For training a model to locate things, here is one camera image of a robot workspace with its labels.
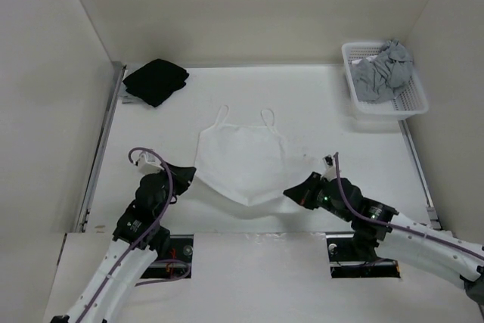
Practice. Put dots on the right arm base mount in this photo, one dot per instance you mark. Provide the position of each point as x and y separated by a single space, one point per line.
346 262

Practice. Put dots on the grey tank top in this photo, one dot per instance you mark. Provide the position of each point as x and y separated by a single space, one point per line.
385 76

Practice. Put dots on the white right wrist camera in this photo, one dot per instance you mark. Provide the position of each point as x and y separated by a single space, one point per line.
330 172

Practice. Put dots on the white plastic basket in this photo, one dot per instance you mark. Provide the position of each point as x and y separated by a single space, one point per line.
411 102

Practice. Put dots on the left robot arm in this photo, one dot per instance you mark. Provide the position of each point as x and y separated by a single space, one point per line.
138 240

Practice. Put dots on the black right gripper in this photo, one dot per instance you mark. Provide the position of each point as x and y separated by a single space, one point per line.
302 193

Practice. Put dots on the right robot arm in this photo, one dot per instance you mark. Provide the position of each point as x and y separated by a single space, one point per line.
382 232

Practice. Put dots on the white tank top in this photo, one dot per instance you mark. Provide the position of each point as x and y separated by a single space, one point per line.
246 164

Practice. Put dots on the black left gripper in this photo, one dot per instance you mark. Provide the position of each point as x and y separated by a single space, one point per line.
181 175

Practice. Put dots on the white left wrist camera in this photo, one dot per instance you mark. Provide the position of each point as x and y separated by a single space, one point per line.
147 163

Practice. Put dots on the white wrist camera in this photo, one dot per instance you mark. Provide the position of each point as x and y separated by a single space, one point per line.
147 163
330 172

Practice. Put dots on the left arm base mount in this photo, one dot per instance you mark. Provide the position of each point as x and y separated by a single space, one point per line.
175 261

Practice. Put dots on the folded black tank top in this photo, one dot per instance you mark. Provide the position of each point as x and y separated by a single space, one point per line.
156 81

